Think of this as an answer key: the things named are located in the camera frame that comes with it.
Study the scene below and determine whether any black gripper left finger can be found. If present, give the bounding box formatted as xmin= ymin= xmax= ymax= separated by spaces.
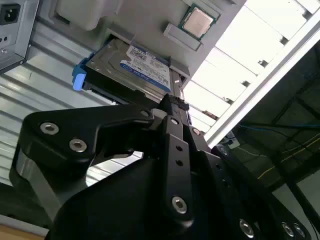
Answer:
xmin=9 ymin=94 xmax=196 ymax=227

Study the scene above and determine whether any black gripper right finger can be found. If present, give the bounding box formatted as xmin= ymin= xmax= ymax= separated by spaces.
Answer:
xmin=172 ymin=96 xmax=315 ymax=240

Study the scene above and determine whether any hard disk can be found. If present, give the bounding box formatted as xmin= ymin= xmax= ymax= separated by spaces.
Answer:
xmin=71 ymin=37 xmax=174 ymax=105

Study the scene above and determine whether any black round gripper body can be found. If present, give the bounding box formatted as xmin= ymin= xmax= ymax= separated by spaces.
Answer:
xmin=47 ymin=159 xmax=237 ymax=240

